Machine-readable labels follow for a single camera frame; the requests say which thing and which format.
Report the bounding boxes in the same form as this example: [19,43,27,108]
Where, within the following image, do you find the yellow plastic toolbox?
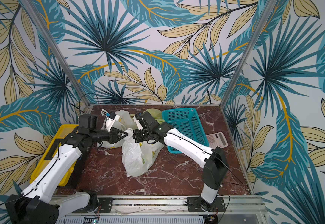
[30,124,78,188]

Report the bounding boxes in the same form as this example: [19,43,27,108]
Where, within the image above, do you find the white lemon print bag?
[98,110,137,148]

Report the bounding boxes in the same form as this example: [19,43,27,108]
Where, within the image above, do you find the green avocado print plastic bag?
[145,108,165,124]

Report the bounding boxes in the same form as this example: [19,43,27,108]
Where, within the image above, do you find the white calculator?
[206,132,228,149]

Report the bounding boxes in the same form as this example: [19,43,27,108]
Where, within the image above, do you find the white lemon print plastic bags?
[122,128,164,177]

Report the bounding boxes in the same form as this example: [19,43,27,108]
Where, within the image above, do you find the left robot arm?
[5,113,128,224]

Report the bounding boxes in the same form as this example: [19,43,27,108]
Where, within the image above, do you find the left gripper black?
[89,126,128,144]

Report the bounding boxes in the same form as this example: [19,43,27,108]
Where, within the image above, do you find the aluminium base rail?
[49,195,272,224]

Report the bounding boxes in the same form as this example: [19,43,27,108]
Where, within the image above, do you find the left metal corner post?
[21,0,90,107]

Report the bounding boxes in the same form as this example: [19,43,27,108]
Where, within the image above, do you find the teal plastic basket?
[162,107,209,147]

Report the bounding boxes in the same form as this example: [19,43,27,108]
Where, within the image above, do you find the metal corner post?
[219,0,277,109]
[21,0,90,107]

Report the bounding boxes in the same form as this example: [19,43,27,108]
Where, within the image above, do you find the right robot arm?
[133,112,230,212]

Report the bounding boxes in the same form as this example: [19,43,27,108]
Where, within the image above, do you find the right metal corner post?
[219,0,277,109]

